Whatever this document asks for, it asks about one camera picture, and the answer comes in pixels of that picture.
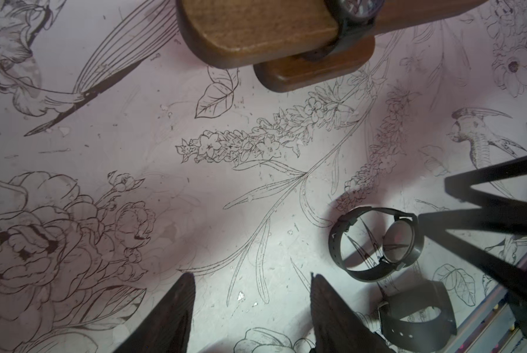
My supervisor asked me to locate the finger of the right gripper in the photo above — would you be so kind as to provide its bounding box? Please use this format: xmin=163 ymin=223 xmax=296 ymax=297
xmin=444 ymin=156 xmax=527 ymax=207
xmin=418 ymin=207 xmax=527 ymax=302

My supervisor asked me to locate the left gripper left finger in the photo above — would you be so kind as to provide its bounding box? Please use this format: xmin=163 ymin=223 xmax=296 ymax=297
xmin=115 ymin=273 xmax=196 ymax=353

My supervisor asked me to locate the wooden watch stand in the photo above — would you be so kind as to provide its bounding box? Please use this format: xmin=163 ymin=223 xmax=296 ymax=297
xmin=176 ymin=1 xmax=482 ymax=93

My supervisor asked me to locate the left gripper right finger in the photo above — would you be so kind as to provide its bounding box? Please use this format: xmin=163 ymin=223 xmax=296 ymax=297
xmin=310 ymin=274 xmax=392 ymax=353

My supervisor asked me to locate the black watch with dial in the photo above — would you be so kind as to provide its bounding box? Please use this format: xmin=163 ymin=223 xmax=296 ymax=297
xmin=301 ymin=0 xmax=385 ymax=61

